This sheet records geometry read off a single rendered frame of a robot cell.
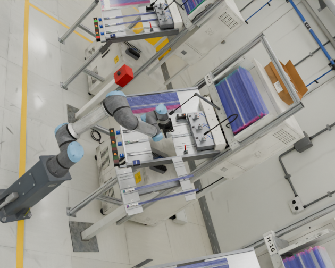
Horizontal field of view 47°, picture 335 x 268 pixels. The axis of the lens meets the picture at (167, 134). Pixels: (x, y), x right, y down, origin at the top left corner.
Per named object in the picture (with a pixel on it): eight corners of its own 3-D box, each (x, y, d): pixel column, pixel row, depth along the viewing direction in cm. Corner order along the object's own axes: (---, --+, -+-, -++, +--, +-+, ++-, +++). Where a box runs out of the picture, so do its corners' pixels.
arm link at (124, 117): (131, 120, 224) (168, 136, 267) (124, 105, 228) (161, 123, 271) (115, 131, 227) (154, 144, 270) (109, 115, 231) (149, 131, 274)
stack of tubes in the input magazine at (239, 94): (233, 133, 281) (264, 113, 269) (214, 84, 311) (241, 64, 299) (242, 139, 289) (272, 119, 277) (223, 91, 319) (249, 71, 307)
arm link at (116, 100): (55, 149, 241) (125, 105, 228) (48, 129, 247) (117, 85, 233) (67, 152, 252) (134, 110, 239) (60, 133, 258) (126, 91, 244)
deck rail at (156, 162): (126, 169, 284) (126, 165, 279) (126, 167, 285) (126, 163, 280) (219, 156, 295) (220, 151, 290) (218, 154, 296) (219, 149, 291)
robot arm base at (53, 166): (50, 178, 242) (60, 170, 237) (42, 157, 246) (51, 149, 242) (69, 176, 254) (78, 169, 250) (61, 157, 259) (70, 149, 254)
